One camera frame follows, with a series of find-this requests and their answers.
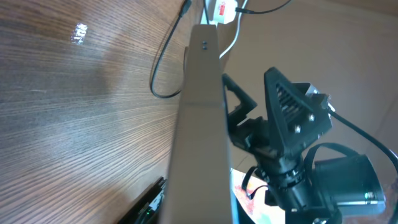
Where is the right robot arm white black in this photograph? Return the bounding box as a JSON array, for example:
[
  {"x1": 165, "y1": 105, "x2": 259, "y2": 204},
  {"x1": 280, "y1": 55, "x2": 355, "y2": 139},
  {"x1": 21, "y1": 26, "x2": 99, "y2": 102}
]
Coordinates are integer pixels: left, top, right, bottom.
[{"x1": 222, "y1": 67, "x2": 386, "y2": 223}]

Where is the blue screen Galaxy smartphone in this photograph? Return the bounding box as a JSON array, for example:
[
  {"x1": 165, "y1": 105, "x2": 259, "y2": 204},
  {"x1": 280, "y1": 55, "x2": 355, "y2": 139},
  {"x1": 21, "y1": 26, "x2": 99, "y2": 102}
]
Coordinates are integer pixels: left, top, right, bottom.
[{"x1": 159, "y1": 25, "x2": 239, "y2": 224}]

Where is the white power strip cord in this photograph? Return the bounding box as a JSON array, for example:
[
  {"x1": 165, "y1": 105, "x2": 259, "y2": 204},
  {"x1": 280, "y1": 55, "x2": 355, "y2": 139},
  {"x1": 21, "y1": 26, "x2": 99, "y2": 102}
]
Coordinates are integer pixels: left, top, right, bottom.
[{"x1": 217, "y1": 0, "x2": 249, "y2": 60}]

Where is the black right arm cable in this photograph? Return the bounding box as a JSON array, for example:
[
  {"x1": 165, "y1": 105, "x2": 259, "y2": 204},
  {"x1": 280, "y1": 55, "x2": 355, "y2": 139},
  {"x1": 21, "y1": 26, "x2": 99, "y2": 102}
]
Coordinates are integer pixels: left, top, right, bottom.
[{"x1": 326, "y1": 105, "x2": 398, "y2": 175}]

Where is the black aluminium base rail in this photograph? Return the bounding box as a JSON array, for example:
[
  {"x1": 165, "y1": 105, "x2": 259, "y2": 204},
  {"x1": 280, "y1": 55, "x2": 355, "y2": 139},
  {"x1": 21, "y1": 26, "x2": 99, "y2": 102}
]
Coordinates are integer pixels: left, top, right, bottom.
[{"x1": 117, "y1": 177, "x2": 167, "y2": 224}]

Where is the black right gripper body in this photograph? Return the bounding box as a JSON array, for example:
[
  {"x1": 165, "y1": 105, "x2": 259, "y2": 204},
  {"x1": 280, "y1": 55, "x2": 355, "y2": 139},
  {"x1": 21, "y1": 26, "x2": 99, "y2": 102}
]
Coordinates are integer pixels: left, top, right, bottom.
[{"x1": 227, "y1": 105, "x2": 311, "y2": 161}]

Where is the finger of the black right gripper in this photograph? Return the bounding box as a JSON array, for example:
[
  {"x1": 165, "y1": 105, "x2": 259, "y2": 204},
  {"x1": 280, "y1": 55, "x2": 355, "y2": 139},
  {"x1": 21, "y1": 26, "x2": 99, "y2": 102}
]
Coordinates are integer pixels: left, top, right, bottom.
[
  {"x1": 264, "y1": 67, "x2": 332, "y2": 156},
  {"x1": 221, "y1": 73, "x2": 258, "y2": 125}
]

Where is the black USB charging cable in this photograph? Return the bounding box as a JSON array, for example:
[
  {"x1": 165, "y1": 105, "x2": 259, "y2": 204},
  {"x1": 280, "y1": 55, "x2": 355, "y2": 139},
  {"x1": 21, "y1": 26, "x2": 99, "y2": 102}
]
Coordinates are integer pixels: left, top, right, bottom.
[{"x1": 149, "y1": 0, "x2": 293, "y2": 100}]

